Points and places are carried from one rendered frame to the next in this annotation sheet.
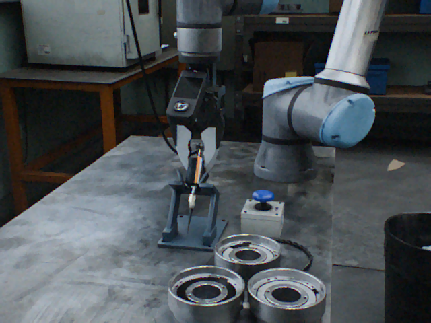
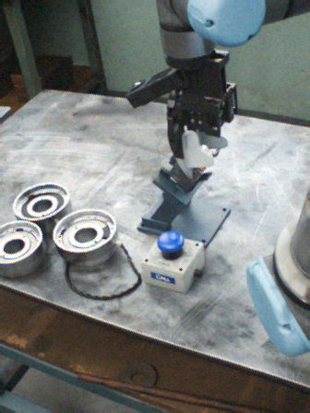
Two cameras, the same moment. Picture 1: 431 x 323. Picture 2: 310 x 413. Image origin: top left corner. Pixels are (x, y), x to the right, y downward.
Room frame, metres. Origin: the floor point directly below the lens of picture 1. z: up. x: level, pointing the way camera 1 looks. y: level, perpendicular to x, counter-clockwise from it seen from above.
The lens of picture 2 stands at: (1.18, -0.70, 1.46)
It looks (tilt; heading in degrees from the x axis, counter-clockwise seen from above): 39 degrees down; 112
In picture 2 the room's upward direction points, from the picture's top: 10 degrees counter-clockwise
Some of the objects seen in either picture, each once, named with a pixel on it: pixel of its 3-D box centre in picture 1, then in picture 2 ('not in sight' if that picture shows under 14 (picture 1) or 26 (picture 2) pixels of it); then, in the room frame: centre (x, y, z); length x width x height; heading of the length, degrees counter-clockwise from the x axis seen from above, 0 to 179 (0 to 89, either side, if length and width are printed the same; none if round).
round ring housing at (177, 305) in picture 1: (206, 297); (43, 209); (0.69, 0.01, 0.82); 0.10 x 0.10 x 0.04
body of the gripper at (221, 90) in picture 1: (201, 87); (198, 88); (0.99, 0.03, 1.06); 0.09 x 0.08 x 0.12; 167
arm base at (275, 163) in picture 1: (285, 153); not in sight; (1.29, -0.16, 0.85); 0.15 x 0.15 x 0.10
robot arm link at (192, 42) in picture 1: (197, 41); (189, 36); (0.98, 0.04, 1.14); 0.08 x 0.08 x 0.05
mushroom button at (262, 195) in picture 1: (262, 204); (172, 250); (0.95, -0.08, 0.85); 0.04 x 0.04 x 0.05
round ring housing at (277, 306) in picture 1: (285, 300); (15, 250); (0.68, -0.09, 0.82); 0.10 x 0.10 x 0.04
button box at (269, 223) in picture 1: (263, 217); (176, 263); (0.96, -0.08, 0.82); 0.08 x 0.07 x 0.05; 168
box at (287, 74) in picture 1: (279, 64); not in sight; (4.38, -0.48, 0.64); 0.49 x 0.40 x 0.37; 83
